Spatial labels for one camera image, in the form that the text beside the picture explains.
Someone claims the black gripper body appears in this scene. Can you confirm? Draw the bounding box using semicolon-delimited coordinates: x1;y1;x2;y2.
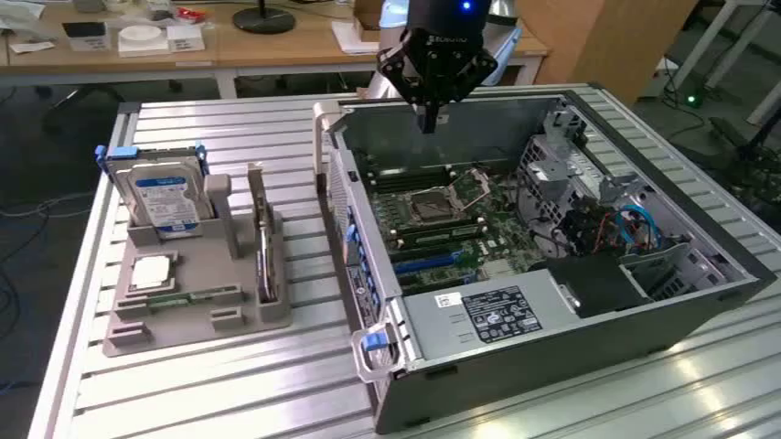
399;0;490;105

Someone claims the green graphics card black fan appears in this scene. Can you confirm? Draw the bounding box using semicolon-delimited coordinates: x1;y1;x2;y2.
245;163;285;305

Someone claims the white paper stack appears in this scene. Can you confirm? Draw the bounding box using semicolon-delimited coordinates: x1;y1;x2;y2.
331;20;383;56

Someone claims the brown cardboard box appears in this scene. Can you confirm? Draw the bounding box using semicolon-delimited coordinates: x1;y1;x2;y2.
352;0;391;31

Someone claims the wooden desk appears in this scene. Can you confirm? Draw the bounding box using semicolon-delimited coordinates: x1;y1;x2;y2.
0;0;550;100

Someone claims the black RAM slot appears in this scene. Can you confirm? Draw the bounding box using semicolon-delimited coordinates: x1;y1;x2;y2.
364;165;456;180
369;176;457;191

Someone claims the wooden cabinet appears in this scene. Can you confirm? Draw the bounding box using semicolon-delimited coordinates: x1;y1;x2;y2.
535;0;700;107

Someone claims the black round lamp base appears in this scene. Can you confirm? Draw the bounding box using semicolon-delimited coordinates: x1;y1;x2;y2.
232;0;297;34

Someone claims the metal socket cover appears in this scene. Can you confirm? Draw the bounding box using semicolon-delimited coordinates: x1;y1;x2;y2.
449;167;492;211

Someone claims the metal drive cage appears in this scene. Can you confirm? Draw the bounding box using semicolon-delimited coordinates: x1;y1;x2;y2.
518;107;611;220

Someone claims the plain white box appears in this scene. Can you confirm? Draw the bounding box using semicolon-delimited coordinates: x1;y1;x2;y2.
164;25;205;54

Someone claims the dark RAM stick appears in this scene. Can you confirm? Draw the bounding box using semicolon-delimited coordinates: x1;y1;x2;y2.
395;222;483;246

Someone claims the green motherboard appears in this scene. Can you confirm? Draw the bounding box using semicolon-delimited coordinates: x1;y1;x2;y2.
352;150;550;296

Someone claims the black connector block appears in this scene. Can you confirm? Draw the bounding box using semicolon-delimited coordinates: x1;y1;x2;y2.
558;209;603;255

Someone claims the black expansion slot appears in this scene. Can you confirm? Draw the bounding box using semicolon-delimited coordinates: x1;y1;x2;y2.
389;244;456;263

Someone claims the white box with round dish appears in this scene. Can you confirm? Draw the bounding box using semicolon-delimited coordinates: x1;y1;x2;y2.
116;26;172;59

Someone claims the black floor stand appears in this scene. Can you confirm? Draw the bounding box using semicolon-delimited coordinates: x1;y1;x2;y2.
708;116;781;184

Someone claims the hard disk in blue caddy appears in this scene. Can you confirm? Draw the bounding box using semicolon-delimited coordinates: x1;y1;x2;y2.
93;144;212;241

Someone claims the white box with black lid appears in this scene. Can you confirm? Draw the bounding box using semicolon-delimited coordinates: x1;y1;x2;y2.
61;21;112;52

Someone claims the black chair base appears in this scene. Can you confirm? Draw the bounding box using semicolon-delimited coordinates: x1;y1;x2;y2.
33;81;126;134

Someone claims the black power supply label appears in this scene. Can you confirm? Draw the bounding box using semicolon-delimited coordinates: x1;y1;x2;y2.
463;285;544;345

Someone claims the grey disk bay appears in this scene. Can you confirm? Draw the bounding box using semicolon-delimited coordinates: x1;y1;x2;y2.
618;241;732;305

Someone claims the grey plastic parts rack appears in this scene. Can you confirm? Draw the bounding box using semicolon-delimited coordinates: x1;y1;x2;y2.
101;172;293;359

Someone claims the grey power supply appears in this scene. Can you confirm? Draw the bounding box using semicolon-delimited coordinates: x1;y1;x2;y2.
399;268;578;362

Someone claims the silver CPU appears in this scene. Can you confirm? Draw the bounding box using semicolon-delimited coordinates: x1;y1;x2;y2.
130;257;173;290

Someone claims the green RAM stick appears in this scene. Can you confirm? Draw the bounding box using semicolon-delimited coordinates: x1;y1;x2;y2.
144;286;237;308

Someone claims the black open PC case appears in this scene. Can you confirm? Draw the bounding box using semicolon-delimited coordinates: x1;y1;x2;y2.
311;88;779;435

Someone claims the white desk frame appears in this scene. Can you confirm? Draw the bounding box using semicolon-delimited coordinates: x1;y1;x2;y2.
670;0;781;125

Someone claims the blue wire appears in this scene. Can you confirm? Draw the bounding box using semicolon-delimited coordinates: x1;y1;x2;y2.
615;205;663;251

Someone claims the black plastic duct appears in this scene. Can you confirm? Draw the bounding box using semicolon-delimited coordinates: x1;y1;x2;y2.
546;253;651;319

